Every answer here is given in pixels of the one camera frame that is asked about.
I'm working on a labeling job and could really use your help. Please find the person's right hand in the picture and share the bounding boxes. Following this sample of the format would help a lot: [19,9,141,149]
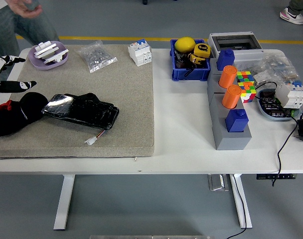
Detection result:
[5,0,42,18]

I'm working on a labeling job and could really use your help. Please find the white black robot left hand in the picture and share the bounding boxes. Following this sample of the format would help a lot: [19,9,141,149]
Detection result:
[0,55,37,93]

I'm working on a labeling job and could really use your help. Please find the glossy black panel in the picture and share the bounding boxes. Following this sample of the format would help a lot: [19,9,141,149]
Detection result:
[41,92,120,131]

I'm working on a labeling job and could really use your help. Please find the black table control panel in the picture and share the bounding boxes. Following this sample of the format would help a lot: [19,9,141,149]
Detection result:
[256,173,297,180]

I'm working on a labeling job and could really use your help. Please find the person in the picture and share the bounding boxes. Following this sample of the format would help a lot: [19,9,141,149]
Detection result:
[0,0,60,59]
[280,0,303,25]

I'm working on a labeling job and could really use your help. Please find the purple tray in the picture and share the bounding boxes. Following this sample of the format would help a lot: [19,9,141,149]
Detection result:
[28,40,69,71]

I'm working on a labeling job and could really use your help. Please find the clear bag of screws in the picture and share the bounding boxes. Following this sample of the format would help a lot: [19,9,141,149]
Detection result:
[74,39,118,74]

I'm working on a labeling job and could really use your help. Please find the grey-brown mat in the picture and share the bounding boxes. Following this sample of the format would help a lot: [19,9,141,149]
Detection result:
[0,44,155,160]

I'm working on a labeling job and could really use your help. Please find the white table leg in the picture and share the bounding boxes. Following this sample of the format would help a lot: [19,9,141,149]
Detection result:
[229,173,253,229]
[53,174,76,231]

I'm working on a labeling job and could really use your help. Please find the white circuit breaker blue lever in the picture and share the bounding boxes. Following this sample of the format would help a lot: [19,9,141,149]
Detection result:
[128,38,152,67]
[275,80,303,109]

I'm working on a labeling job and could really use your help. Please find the dark brown part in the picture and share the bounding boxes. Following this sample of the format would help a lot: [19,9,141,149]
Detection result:
[173,49,189,69]

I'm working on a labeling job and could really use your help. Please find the yellow ball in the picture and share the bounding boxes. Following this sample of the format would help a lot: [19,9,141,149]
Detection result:
[174,36,196,53]

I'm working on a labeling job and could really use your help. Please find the blue plastic bin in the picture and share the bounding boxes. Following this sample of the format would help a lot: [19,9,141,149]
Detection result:
[169,38,212,82]

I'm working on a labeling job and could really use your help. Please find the yellow tape measure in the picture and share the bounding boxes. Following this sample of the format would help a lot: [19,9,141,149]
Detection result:
[188,53,207,66]
[193,43,211,59]

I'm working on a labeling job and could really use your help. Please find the blue block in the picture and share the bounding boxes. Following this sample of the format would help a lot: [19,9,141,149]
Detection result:
[216,48,235,72]
[224,109,249,133]

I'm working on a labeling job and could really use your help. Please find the orange cylinder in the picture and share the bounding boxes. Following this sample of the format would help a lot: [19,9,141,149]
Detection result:
[218,65,238,89]
[221,84,242,110]

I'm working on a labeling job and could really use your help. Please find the grey block base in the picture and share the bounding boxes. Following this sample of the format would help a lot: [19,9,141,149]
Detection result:
[206,58,252,151]

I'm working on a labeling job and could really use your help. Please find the metal floor plate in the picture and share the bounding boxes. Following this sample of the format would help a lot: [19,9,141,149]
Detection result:
[207,174,230,192]

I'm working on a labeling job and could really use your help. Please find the colourful puzzle cube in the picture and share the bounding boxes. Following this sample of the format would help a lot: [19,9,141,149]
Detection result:
[238,81,257,104]
[236,71,255,84]

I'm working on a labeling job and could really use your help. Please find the grey distribution box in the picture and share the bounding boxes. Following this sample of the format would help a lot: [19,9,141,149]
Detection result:
[207,31,266,73]

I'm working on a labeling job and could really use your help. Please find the blue-grey tray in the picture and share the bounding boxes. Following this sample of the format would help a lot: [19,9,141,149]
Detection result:
[256,88,302,122]

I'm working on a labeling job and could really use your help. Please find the black circuit board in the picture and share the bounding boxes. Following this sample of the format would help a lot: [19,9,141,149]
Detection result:
[260,91,292,118]

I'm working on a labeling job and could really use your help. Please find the clear bags of parts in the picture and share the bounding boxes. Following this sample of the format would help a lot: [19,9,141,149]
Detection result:
[251,51,301,87]

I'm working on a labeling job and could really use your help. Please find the white switch plate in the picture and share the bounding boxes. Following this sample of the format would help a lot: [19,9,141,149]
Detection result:
[33,41,59,59]
[43,48,69,65]

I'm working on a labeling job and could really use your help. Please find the white wire connector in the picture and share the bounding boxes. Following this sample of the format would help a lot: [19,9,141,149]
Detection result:
[84,129,108,146]

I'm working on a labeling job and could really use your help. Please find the black floor cable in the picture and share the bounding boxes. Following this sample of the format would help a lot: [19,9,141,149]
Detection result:
[226,174,247,239]

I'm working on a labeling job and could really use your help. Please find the black adapter cable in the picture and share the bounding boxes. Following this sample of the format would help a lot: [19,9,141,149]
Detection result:
[272,119,301,187]

